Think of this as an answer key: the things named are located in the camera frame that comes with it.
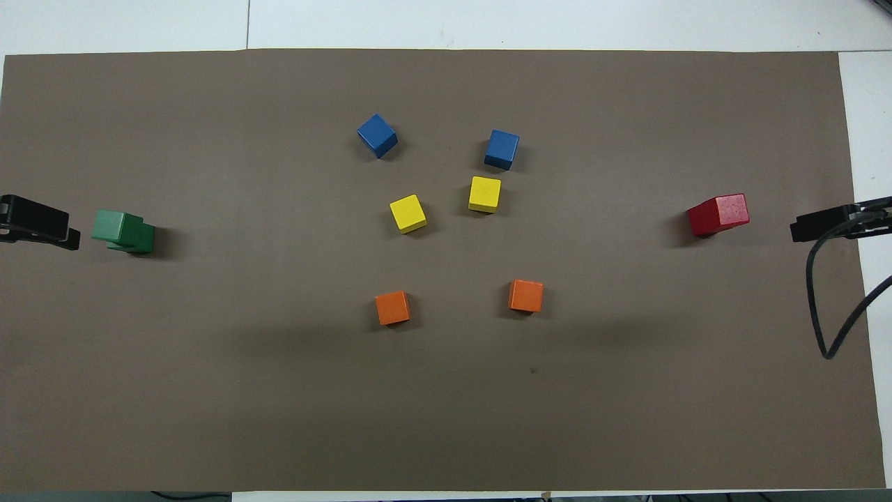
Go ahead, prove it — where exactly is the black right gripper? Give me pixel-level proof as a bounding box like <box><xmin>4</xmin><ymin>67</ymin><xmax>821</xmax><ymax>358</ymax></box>
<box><xmin>790</xmin><ymin>197</ymin><xmax>892</xmax><ymax>243</ymax></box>

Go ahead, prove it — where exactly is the green wooden block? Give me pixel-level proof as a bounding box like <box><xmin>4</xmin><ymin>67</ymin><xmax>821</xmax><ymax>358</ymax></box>
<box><xmin>91</xmin><ymin>209</ymin><xmax>145</xmax><ymax>246</ymax></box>
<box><xmin>107</xmin><ymin>220</ymin><xmax>156</xmax><ymax>256</ymax></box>

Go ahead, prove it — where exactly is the red wooden block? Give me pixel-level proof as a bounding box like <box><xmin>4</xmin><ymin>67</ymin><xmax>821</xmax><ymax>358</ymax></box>
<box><xmin>687</xmin><ymin>205</ymin><xmax>718</xmax><ymax>238</ymax></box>
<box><xmin>700</xmin><ymin>193</ymin><xmax>751</xmax><ymax>234</ymax></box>

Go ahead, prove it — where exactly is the orange wooden block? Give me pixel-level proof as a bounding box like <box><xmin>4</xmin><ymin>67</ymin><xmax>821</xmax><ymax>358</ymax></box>
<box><xmin>507</xmin><ymin>279</ymin><xmax>545</xmax><ymax>314</ymax></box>
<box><xmin>374</xmin><ymin>290</ymin><xmax>412</xmax><ymax>327</ymax></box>

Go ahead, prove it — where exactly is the blue wooden block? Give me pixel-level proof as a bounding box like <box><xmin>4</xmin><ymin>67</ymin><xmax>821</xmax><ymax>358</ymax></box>
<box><xmin>484</xmin><ymin>129</ymin><xmax>521</xmax><ymax>172</ymax></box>
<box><xmin>356</xmin><ymin>113</ymin><xmax>399</xmax><ymax>160</ymax></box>

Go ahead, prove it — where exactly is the yellow wooden block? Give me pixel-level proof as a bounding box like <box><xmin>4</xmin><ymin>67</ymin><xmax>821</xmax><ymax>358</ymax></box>
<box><xmin>389</xmin><ymin>194</ymin><xmax>429</xmax><ymax>235</ymax></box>
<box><xmin>468</xmin><ymin>176</ymin><xmax>502</xmax><ymax>215</ymax></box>

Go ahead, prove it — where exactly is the brown table mat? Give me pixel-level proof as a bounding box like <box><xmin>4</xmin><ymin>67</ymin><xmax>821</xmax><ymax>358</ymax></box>
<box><xmin>0</xmin><ymin>48</ymin><xmax>886</xmax><ymax>493</ymax></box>

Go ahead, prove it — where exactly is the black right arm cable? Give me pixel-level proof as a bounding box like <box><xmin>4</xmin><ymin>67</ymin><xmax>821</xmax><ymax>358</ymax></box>
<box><xmin>806</xmin><ymin>208</ymin><xmax>892</xmax><ymax>361</ymax></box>

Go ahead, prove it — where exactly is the black floor cable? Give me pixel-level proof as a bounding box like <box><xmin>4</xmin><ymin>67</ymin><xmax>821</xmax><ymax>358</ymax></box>
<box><xmin>149</xmin><ymin>490</ymin><xmax>232</xmax><ymax>502</ymax></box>

